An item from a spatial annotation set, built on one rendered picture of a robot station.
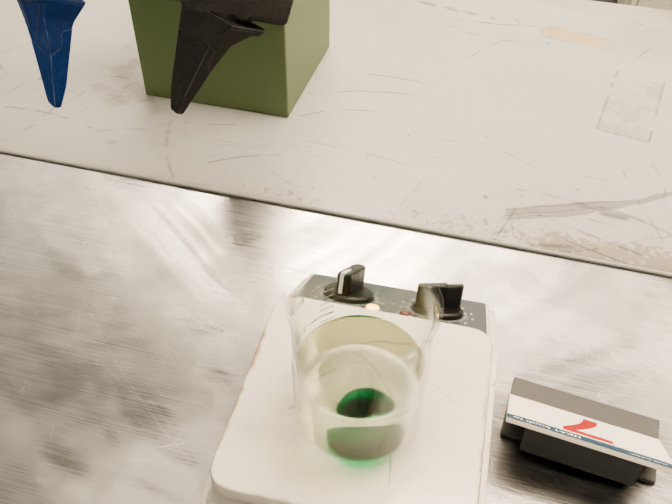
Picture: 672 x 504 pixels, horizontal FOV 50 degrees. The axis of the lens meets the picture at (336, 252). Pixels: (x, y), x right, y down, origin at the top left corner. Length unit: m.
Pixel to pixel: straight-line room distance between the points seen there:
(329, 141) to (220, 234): 0.15
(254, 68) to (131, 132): 0.13
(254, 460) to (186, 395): 0.14
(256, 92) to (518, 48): 0.31
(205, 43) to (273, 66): 0.20
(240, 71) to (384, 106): 0.14
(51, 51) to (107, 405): 0.21
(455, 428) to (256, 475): 0.09
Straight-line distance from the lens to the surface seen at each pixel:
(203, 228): 0.58
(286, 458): 0.34
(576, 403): 0.48
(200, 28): 0.49
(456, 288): 0.45
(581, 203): 0.63
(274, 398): 0.36
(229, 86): 0.70
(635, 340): 0.54
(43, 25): 0.43
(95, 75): 0.80
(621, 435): 0.46
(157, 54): 0.72
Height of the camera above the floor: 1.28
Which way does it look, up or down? 43 degrees down
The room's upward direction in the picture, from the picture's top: 1 degrees clockwise
